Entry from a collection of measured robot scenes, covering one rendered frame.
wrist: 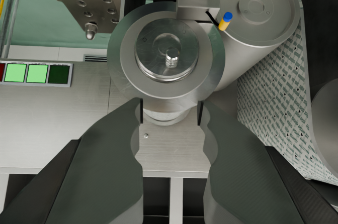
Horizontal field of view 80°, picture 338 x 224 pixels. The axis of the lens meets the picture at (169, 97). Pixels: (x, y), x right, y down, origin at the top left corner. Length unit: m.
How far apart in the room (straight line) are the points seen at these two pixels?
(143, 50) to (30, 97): 0.49
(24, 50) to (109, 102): 3.23
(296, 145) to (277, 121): 0.05
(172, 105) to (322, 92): 0.20
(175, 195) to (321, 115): 0.41
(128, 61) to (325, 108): 0.26
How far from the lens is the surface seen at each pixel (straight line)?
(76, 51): 3.41
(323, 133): 0.32
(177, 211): 0.61
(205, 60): 0.26
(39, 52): 3.64
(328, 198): 0.42
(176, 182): 0.59
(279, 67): 0.36
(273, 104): 0.37
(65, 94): 0.64
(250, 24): 0.31
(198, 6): 0.26
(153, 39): 0.24
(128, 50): 0.26
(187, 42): 0.24
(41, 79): 0.68
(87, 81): 0.63
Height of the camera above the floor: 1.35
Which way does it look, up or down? 11 degrees down
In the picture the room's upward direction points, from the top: 178 degrees counter-clockwise
